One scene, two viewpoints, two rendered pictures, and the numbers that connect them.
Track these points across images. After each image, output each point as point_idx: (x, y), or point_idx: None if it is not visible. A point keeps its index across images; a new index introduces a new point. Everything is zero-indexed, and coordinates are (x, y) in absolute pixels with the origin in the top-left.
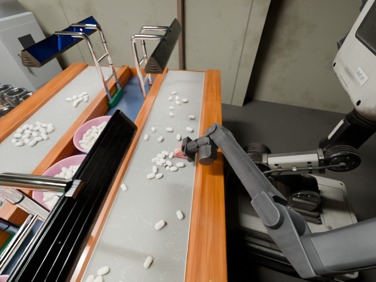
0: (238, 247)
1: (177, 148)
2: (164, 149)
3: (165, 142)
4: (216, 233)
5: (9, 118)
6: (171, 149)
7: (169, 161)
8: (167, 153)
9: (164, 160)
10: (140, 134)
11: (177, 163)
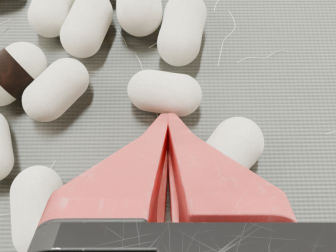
0: None
1: (257, 136)
2: (248, 22)
3: (335, 11)
4: None
5: None
6: (254, 84)
7: (62, 82)
8: (167, 41)
9: (69, 37)
10: None
11: (26, 180)
